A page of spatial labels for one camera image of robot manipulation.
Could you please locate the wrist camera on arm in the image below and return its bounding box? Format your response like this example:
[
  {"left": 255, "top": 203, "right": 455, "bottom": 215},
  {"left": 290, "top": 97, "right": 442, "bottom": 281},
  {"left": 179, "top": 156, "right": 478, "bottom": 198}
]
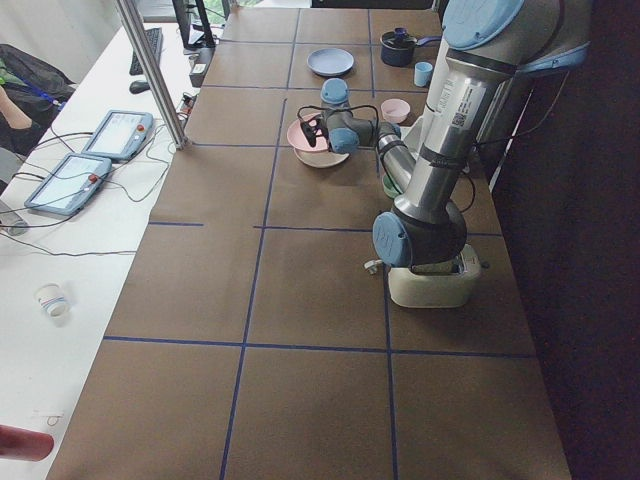
[{"left": 299, "top": 115, "right": 327, "bottom": 149}]

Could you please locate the far teach pendant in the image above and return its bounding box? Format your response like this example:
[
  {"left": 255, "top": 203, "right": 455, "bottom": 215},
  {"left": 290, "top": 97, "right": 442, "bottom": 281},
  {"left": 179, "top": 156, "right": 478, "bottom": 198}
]
[{"left": 82, "top": 110, "right": 154, "bottom": 163}]

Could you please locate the pink bowl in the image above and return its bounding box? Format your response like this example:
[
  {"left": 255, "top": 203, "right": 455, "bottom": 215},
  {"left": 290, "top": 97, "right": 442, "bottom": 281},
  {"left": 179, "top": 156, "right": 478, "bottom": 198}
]
[{"left": 381, "top": 98, "right": 411, "bottom": 124}]

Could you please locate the teach pendant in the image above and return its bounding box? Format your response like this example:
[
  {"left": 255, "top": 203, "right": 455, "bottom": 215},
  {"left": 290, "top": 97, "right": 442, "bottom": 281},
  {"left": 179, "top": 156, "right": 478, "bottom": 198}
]
[
  {"left": 24, "top": 153, "right": 112, "bottom": 216},
  {"left": 82, "top": 110, "right": 154, "bottom": 163}
]

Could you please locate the pink plate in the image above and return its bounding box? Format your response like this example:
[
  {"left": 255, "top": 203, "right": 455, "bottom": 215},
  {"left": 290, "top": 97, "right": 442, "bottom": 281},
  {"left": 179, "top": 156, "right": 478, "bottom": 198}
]
[{"left": 286, "top": 112, "right": 328, "bottom": 152}]

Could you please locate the light blue cup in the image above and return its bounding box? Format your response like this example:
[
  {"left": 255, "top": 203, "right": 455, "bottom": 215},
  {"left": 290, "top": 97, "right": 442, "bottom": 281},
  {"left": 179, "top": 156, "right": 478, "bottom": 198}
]
[{"left": 413, "top": 61, "right": 433, "bottom": 87}]

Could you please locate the black keyboard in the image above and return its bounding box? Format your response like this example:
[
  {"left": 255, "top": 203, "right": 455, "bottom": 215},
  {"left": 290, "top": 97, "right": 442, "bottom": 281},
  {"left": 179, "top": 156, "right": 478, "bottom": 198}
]
[{"left": 128, "top": 27, "right": 165, "bottom": 77}]

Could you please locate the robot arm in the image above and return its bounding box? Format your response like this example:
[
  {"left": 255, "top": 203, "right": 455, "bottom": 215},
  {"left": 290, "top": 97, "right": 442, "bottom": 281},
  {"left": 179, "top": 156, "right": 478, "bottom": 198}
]
[{"left": 320, "top": 1, "right": 593, "bottom": 268}]

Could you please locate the person at desk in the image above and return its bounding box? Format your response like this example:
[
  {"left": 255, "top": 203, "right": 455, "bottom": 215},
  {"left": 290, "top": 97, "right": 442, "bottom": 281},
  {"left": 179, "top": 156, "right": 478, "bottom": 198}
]
[{"left": 1, "top": 44, "right": 76, "bottom": 156}]

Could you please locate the paper cup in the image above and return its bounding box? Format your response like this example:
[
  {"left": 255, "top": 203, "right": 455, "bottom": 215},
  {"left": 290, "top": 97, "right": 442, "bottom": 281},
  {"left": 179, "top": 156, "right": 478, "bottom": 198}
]
[{"left": 34, "top": 283, "right": 69, "bottom": 318}]

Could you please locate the cream toaster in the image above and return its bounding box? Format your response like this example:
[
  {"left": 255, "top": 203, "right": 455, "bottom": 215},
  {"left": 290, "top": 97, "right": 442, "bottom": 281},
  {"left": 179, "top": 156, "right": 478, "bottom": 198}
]
[{"left": 388, "top": 244, "right": 482, "bottom": 308}]

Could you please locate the white toaster plug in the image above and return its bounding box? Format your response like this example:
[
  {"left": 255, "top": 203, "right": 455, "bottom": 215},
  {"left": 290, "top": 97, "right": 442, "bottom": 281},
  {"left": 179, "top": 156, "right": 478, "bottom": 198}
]
[{"left": 363, "top": 259, "right": 384, "bottom": 275}]

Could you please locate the blue plate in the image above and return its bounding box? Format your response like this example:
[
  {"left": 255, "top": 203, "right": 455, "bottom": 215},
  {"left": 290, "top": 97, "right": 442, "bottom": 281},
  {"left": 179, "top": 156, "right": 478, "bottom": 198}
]
[{"left": 307, "top": 48, "right": 355, "bottom": 78}]

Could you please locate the black computer mouse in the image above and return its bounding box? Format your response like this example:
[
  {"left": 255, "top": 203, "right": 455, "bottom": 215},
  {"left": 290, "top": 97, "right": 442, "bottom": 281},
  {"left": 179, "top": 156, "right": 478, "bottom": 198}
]
[{"left": 129, "top": 80, "right": 150, "bottom": 95}]

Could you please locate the green bowl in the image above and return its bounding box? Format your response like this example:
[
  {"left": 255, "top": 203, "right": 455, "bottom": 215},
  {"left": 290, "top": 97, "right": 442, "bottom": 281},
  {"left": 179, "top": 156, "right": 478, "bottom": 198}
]
[{"left": 381, "top": 174, "right": 402, "bottom": 199}]

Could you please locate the aluminium frame post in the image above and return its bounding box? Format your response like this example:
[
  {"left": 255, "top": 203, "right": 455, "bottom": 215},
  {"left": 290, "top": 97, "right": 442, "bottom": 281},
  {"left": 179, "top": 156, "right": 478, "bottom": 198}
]
[{"left": 115, "top": 0, "right": 188, "bottom": 150}]

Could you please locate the red cylinder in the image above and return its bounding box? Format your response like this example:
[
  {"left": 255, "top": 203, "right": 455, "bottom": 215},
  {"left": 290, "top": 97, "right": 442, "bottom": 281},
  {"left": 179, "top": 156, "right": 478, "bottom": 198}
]
[{"left": 0, "top": 425, "right": 54, "bottom": 462}]

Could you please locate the near teach pendant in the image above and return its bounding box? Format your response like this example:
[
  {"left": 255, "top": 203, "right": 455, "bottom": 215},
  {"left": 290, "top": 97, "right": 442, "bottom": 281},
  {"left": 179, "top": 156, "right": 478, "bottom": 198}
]
[{"left": 24, "top": 153, "right": 112, "bottom": 216}]

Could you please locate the black monitor stand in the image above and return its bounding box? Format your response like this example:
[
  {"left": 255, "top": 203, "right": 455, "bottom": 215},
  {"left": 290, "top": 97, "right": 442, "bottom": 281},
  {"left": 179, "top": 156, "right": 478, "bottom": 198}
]
[{"left": 172, "top": 0, "right": 216, "bottom": 52}]

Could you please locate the dark blue pot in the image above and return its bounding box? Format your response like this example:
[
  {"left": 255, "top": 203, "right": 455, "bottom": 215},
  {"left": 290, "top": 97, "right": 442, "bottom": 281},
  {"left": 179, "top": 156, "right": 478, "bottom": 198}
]
[{"left": 380, "top": 27, "right": 442, "bottom": 67}]

